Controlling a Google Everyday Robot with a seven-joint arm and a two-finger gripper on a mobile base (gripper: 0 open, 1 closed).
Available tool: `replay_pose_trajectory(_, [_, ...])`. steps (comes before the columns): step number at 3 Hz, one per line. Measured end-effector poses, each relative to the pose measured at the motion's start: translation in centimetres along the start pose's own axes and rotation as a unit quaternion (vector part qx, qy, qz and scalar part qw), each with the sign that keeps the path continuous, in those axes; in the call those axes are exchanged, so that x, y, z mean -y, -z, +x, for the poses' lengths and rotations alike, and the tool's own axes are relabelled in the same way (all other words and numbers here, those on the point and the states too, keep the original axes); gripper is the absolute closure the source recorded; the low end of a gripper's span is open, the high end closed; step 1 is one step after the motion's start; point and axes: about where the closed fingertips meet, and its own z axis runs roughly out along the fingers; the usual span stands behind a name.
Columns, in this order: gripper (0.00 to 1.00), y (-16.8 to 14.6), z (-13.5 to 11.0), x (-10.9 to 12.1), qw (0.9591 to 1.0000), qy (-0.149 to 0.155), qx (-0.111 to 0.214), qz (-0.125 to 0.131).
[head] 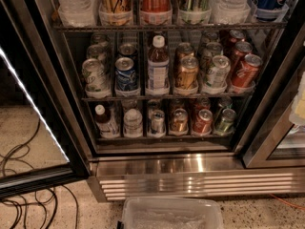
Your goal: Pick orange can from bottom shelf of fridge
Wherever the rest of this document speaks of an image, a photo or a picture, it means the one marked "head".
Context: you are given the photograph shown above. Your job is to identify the orange can bottom shelf front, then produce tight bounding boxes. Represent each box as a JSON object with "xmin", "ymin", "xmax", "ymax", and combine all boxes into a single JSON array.
[{"xmin": 170, "ymin": 108, "xmax": 188, "ymax": 135}]

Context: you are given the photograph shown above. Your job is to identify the orange can shelf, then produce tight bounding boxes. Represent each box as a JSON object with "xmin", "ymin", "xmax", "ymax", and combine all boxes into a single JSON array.
[
  {"xmin": 170, "ymin": 108, "xmax": 188, "ymax": 135},
  {"xmin": 140, "ymin": 0, "xmax": 173, "ymax": 25}
]

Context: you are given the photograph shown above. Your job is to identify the silver can bottom shelf front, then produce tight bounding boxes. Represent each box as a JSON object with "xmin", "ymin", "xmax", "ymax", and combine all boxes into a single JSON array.
[{"xmin": 150, "ymin": 110, "xmax": 165, "ymax": 136}]

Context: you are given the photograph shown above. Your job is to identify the tea bottle middle shelf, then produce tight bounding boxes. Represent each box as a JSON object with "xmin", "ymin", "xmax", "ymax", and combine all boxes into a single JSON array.
[{"xmin": 147, "ymin": 35, "xmax": 170, "ymax": 95}]

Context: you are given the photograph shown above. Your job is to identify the clear water bottle bottom shelf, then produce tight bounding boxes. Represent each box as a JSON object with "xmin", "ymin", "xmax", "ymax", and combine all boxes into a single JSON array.
[{"xmin": 123, "ymin": 109, "xmax": 143, "ymax": 138}]

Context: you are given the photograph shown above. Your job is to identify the stainless steel fridge cabinet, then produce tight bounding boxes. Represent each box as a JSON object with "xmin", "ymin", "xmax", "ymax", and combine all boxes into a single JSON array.
[{"xmin": 6, "ymin": 0, "xmax": 305, "ymax": 203}]

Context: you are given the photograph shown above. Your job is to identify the blue can middle shelf front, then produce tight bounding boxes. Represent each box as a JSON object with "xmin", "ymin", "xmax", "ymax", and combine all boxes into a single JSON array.
[{"xmin": 115, "ymin": 57, "xmax": 137, "ymax": 92}]

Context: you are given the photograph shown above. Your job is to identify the gold can middle shelf front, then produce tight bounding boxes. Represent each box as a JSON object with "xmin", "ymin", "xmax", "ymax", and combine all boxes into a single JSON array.
[{"xmin": 175, "ymin": 55, "xmax": 199, "ymax": 90}]

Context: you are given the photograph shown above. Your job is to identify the gold can shelf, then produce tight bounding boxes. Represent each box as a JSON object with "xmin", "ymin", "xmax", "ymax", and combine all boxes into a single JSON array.
[
  {"xmin": 175, "ymin": 55, "xmax": 199, "ymax": 90},
  {"xmin": 174, "ymin": 42, "xmax": 195, "ymax": 64}
]

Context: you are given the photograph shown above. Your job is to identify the red can shelf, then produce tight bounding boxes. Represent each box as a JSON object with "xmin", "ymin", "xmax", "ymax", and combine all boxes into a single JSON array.
[
  {"xmin": 230, "ymin": 41, "xmax": 253, "ymax": 70},
  {"xmin": 193, "ymin": 97, "xmax": 211, "ymax": 113},
  {"xmin": 223, "ymin": 30, "xmax": 246, "ymax": 54},
  {"xmin": 231, "ymin": 54, "xmax": 262, "ymax": 88},
  {"xmin": 193, "ymin": 109, "xmax": 213, "ymax": 135}
]

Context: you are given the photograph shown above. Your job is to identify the brown tea bottle bottom shelf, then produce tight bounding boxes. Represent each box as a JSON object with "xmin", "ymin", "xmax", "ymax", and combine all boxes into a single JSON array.
[{"xmin": 94, "ymin": 104, "xmax": 119, "ymax": 138}]

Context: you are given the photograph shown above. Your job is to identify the red can bottom shelf front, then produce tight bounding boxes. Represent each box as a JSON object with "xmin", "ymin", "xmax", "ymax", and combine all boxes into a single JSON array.
[{"xmin": 193, "ymin": 109, "xmax": 213, "ymax": 135}]

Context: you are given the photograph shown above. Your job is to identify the white green can middle front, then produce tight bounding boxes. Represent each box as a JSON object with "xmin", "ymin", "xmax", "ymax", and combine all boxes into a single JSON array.
[{"xmin": 82, "ymin": 58, "xmax": 109, "ymax": 98}]

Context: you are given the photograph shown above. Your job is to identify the white green can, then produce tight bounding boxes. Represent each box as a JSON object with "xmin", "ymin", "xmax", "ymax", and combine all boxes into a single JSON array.
[
  {"xmin": 87, "ymin": 44, "xmax": 108, "ymax": 67},
  {"xmin": 82, "ymin": 58, "xmax": 109, "ymax": 98}
]

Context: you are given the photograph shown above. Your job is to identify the green can shelf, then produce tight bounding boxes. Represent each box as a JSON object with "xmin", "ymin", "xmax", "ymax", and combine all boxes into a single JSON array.
[
  {"xmin": 216, "ymin": 96, "xmax": 233, "ymax": 115},
  {"xmin": 213, "ymin": 109, "xmax": 236, "ymax": 135},
  {"xmin": 177, "ymin": 0, "xmax": 211, "ymax": 25}
]

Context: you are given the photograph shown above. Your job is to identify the green can bottom shelf front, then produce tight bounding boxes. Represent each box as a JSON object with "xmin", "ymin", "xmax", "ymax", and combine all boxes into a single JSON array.
[{"xmin": 213, "ymin": 109, "xmax": 236, "ymax": 135}]

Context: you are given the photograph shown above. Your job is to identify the white can middle shelf front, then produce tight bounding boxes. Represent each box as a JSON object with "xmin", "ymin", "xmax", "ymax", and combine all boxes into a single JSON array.
[{"xmin": 204, "ymin": 55, "xmax": 231, "ymax": 88}]

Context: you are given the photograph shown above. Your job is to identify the white can shelf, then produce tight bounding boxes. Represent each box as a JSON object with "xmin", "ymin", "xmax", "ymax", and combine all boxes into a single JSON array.
[
  {"xmin": 204, "ymin": 55, "xmax": 231, "ymax": 88},
  {"xmin": 200, "ymin": 42, "xmax": 223, "ymax": 69}
]

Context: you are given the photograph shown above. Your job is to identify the red can middle shelf front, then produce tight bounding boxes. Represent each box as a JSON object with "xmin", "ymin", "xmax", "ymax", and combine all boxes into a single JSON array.
[{"xmin": 231, "ymin": 54, "xmax": 262, "ymax": 88}]

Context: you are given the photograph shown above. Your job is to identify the yellow can top shelf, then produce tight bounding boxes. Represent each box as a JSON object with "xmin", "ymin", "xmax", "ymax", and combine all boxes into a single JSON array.
[{"xmin": 99, "ymin": 0, "xmax": 132, "ymax": 26}]

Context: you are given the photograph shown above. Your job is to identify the orange can top shelf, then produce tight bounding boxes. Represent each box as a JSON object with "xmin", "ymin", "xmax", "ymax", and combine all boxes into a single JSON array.
[{"xmin": 140, "ymin": 0, "xmax": 173, "ymax": 25}]

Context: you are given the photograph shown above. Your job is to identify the red can middle shelf rear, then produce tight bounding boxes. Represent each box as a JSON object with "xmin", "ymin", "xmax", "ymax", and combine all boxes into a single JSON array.
[{"xmin": 223, "ymin": 30, "xmax": 246, "ymax": 54}]

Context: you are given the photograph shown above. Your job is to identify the green can top shelf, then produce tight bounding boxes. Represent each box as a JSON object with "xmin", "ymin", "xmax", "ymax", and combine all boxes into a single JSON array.
[{"xmin": 177, "ymin": 0, "xmax": 211, "ymax": 25}]

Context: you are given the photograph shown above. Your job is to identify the open glass fridge door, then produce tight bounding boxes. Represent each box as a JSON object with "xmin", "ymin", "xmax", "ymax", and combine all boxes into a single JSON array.
[{"xmin": 0, "ymin": 3, "xmax": 89, "ymax": 199}]

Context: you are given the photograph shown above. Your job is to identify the right glass fridge door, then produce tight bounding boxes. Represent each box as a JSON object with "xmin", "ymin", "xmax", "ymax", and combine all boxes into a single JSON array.
[{"xmin": 243, "ymin": 58, "xmax": 305, "ymax": 168}]

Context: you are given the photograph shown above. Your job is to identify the blue pepsi can top shelf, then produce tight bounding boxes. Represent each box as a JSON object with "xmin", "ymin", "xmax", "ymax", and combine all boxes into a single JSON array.
[{"xmin": 250, "ymin": 0, "xmax": 286, "ymax": 22}]

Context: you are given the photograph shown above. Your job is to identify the clear plastic bin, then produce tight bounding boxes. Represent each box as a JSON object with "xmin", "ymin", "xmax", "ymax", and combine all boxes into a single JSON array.
[{"xmin": 121, "ymin": 197, "xmax": 224, "ymax": 229}]

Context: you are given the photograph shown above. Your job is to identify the clear water bottle top left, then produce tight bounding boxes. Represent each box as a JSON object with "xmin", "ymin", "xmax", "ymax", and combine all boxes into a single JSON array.
[{"xmin": 58, "ymin": 0, "xmax": 98, "ymax": 28}]

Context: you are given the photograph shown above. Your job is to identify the clear water bottle top right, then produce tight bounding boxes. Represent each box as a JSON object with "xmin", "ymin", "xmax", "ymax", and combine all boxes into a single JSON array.
[{"xmin": 210, "ymin": 0, "xmax": 250, "ymax": 24}]

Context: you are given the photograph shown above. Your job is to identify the black floor cables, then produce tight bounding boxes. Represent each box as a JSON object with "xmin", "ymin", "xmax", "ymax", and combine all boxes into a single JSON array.
[{"xmin": 0, "ymin": 117, "xmax": 80, "ymax": 229}]

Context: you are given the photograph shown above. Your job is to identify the orange floor cable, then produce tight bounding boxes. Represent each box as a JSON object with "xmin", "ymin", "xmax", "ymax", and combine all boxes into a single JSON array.
[{"xmin": 270, "ymin": 193, "xmax": 305, "ymax": 212}]

